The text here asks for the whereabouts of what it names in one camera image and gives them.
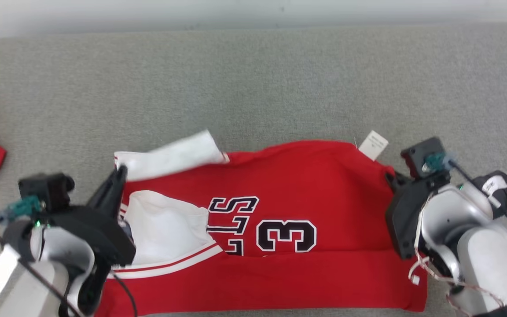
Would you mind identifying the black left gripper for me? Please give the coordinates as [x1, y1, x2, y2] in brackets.
[44, 165, 136, 267]

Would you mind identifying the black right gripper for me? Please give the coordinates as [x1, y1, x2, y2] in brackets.
[385, 173, 450, 260]

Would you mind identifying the red basketball jersey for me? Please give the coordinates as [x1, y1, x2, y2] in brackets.
[95, 129, 428, 317]

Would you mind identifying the thin black cable white plug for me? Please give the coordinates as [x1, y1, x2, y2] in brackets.
[110, 271, 139, 317]

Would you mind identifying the white paper cable label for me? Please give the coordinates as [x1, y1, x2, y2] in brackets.
[0, 244, 21, 302]
[483, 175, 507, 208]

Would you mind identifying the black cable teal plug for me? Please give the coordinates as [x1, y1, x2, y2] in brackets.
[0, 196, 76, 317]
[423, 151, 507, 282]

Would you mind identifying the grey fabric sofa seat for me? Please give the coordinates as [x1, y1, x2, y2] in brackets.
[0, 22, 507, 317]

